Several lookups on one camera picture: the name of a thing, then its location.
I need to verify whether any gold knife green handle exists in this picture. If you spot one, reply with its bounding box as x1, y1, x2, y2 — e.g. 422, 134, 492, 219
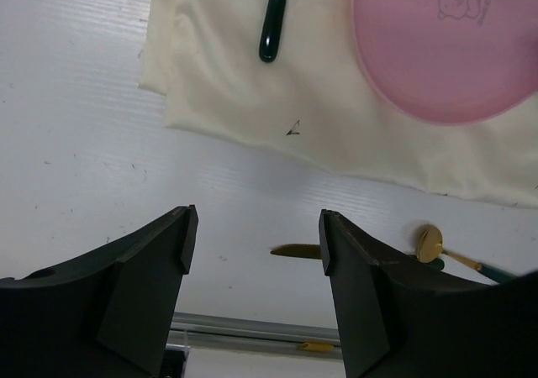
270, 244, 322, 260

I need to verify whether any aluminium front rail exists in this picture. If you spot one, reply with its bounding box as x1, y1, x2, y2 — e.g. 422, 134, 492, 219
166, 312, 342, 360

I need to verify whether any small yellow tube piece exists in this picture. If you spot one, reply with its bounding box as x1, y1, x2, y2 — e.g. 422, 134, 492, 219
297, 342, 335, 354

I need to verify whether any gold spoon green handle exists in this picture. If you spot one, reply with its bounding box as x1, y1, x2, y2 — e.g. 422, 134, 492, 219
415, 225, 517, 284

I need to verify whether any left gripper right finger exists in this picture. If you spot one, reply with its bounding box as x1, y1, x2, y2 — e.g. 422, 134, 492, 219
319, 210, 537, 377

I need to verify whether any cream cloth napkin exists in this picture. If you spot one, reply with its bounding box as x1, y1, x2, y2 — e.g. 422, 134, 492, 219
140, 0, 537, 207

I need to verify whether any gold fork green handle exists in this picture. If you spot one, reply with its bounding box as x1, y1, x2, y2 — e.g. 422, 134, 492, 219
258, 0, 287, 63

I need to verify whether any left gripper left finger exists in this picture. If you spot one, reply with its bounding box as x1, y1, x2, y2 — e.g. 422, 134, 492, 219
1, 206, 198, 377

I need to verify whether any pink plate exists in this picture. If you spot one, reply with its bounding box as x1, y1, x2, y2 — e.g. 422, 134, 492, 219
351, 0, 537, 124

